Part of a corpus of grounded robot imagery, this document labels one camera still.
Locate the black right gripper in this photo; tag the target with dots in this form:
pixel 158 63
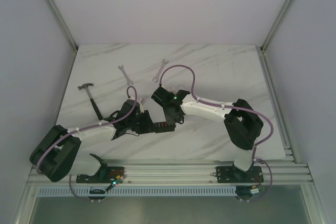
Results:
pixel 172 120

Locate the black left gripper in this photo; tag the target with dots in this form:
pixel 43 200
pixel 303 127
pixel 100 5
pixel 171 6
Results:
pixel 146 120

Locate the black fuse box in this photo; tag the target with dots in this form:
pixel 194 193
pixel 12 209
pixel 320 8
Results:
pixel 162 127

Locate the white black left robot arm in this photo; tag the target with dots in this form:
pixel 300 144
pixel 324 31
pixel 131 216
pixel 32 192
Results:
pixel 64 152

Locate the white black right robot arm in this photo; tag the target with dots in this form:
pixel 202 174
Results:
pixel 242 124

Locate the silver open-end wrench right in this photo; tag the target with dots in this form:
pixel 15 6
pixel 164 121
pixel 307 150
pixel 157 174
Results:
pixel 157 76

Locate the silver open-end wrench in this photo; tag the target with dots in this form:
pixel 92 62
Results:
pixel 129 81
pixel 157 76

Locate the silver open-end wrench left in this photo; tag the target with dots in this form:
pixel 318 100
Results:
pixel 129 81

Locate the small claw hammer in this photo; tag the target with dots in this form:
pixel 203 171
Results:
pixel 85 87

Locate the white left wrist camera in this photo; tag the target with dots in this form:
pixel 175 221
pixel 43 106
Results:
pixel 141 103

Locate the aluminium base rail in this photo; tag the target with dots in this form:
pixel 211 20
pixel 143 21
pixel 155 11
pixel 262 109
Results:
pixel 142 172

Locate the slotted grey cable duct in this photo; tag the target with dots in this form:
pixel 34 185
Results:
pixel 141 191

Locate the aluminium frame rail right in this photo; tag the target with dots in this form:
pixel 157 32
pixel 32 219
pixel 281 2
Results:
pixel 276 24

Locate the aluminium frame post left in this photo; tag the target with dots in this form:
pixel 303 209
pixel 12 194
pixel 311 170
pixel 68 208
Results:
pixel 62 24

